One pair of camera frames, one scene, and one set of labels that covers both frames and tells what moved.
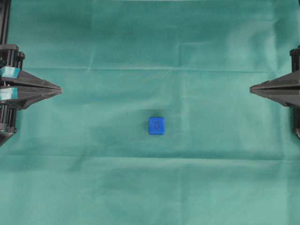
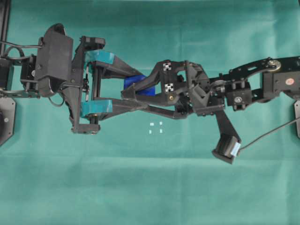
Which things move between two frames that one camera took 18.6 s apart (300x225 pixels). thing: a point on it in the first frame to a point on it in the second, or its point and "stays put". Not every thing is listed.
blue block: [156, 125] to [129, 79]
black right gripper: [288, 98] to [185, 85]
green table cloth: [84, 156] stays put
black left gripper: [11, 61] to [112, 66]
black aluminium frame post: [5, 12] stays put
